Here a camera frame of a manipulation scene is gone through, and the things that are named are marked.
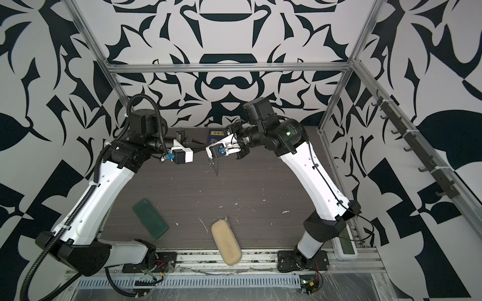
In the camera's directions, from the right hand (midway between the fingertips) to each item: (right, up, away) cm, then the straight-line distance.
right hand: (215, 135), depth 59 cm
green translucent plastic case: (-32, -36, +26) cm, 55 cm away
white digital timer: (+48, -42, +16) cm, 66 cm away
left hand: (-2, -1, +1) cm, 2 cm away
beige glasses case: (+2, -41, +17) cm, 45 cm away
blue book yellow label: (-8, +4, +56) cm, 57 cm away
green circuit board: (+33, -54, +12) cm, 65 cm away
